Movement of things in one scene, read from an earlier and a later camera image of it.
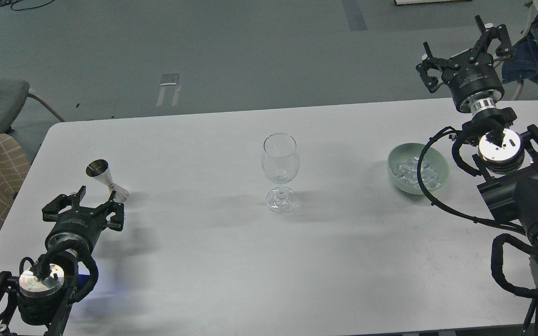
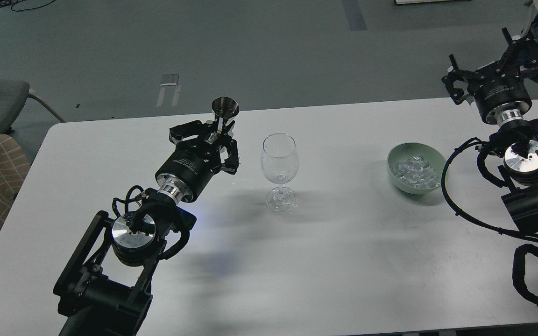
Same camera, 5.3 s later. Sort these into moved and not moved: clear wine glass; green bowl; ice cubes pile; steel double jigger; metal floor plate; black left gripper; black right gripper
Moved: black right gripper; black left gripper; steel double jigger
Not moved: metal floor plate; clear wine glass; green bowl; ice cubes pile
